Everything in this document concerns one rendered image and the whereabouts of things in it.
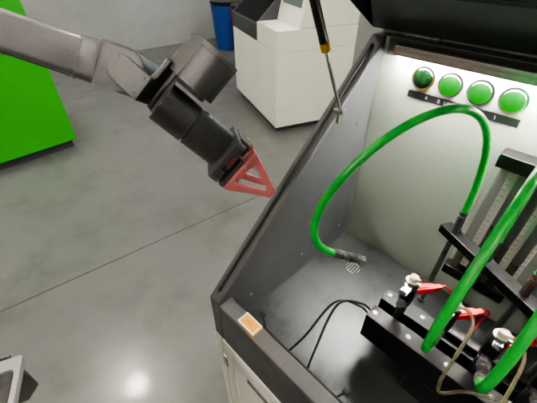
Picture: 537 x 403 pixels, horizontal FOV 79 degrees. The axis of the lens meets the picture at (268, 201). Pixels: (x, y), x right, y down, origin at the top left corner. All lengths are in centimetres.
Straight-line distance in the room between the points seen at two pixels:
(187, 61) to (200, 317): 162
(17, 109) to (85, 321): 208
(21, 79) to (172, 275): 217
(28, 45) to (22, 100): 301
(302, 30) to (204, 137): 292
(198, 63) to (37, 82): 315
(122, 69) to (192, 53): 9
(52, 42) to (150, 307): 168
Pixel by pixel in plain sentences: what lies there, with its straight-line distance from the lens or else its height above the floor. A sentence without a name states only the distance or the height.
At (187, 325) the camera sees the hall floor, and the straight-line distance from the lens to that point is 193.
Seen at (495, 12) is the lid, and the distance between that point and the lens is 68.
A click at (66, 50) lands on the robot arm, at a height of 151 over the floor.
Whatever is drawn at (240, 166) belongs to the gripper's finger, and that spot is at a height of 138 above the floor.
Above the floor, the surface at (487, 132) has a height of 136.
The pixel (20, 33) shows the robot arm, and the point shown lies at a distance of 58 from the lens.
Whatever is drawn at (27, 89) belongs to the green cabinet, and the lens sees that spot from 356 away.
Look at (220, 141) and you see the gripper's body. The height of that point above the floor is 141.
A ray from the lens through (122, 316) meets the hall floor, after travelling 207.
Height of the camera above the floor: 162
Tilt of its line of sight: 39 degrees down
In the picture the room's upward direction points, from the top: straight up
